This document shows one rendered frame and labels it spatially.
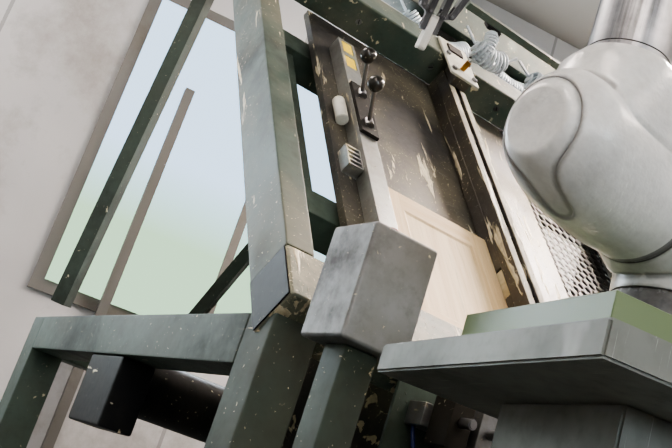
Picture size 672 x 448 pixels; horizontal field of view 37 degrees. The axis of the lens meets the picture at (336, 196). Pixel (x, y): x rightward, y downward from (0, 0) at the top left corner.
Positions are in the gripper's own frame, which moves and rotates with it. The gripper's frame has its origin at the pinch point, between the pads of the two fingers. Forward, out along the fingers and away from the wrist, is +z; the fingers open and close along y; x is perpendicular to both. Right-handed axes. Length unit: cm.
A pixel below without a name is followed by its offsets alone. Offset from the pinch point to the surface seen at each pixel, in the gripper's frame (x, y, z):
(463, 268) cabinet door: -6, -30, 41
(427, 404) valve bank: 40, -16, 57
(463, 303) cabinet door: 5, -29, 45
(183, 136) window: -232, 19, 67
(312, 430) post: 60, 6, 61
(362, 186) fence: -10.4, -3.9, 33.5
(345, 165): -13.2, 0.6, 31.1
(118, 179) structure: -90, 40, 67
